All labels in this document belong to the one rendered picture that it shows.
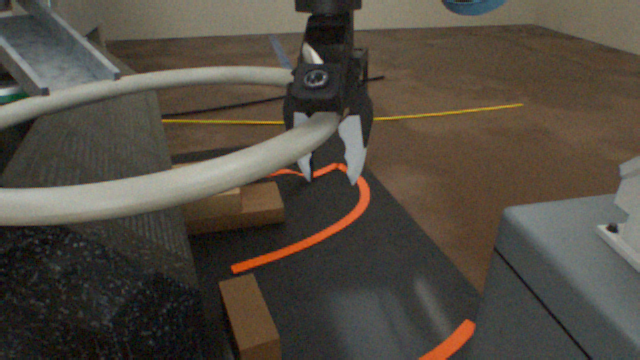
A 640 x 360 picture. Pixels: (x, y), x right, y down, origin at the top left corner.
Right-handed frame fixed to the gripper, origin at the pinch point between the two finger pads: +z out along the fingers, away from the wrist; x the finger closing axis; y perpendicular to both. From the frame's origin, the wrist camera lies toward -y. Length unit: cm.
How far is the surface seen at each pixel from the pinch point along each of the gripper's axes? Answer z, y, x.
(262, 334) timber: 73, 40, 32
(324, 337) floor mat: 86, 53, 17
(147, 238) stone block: 19.7, 8.8, 35.9
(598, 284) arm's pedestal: 6.3, -6.8, -28.8
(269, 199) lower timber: 74, 116, 58
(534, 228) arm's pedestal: 5.8, 1.7, -24.1
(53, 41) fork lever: -12, 25, 59
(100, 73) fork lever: -7.5, 17.1, 44.0
